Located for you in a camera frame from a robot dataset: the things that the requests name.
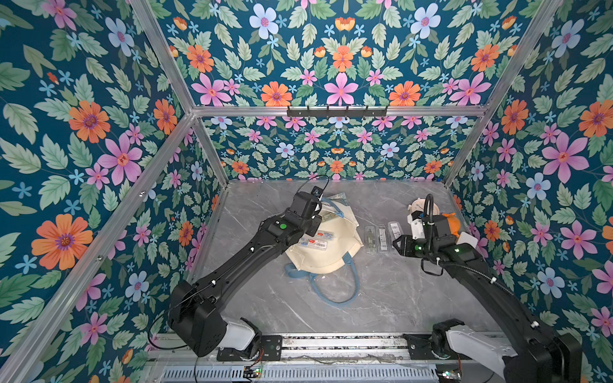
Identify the orange plush toy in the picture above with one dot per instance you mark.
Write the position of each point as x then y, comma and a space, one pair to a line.
454, 224

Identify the clear compass set case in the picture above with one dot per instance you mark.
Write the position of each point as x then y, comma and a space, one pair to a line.
380, 238

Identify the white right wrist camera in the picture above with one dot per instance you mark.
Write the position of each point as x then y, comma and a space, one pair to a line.
416, 227

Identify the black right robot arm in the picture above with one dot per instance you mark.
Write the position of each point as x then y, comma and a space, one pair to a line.
534, 352

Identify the clear stationery pack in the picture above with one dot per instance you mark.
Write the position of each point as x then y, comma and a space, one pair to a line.
319, 242

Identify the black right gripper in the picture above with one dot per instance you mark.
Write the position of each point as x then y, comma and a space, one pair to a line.
429, 229

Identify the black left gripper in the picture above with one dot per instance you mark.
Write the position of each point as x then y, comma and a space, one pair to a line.
314, 222

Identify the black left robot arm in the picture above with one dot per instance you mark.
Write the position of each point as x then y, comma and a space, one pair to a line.
195, 312

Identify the white slotted cable duct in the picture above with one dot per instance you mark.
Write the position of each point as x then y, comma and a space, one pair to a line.
301, 373

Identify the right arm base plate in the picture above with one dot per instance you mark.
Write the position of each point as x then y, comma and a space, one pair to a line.
420, 346

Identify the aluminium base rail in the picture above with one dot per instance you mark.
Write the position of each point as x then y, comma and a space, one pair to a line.
354, 347

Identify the cream canvas tote bag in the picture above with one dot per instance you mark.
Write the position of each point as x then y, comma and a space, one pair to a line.
332, 247

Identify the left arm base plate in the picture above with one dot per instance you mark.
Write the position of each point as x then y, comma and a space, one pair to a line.
263, 348

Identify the white rectangular box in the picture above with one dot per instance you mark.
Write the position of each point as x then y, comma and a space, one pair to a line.
466, 238

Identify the black hook rail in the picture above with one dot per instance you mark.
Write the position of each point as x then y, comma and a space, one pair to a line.
342, 111

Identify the pink round alarm clock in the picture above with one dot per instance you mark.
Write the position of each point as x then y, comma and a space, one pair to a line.
416, 209

